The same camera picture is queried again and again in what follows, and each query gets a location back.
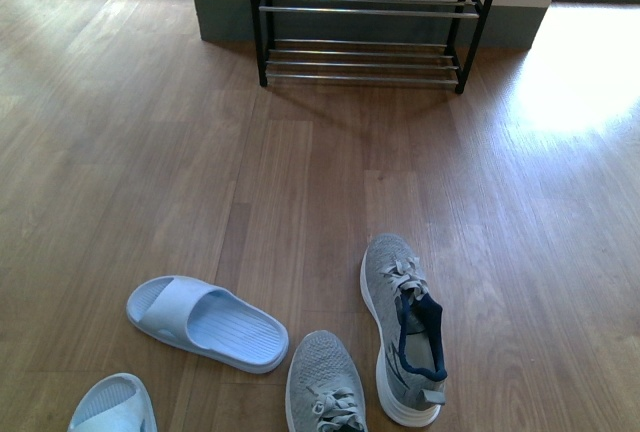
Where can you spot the light blue slide slipper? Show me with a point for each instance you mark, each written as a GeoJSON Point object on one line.
{"type": "Point", "coordinates": [209, 321]}

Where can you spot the grey sneaker with navy lining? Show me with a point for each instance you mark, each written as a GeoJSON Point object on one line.
{"type": "Point", "coordinates": [410, 368]}

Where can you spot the black metal shoe rack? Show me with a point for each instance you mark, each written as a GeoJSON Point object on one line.
{"type": "Point", "coordinates": [387, 42]}

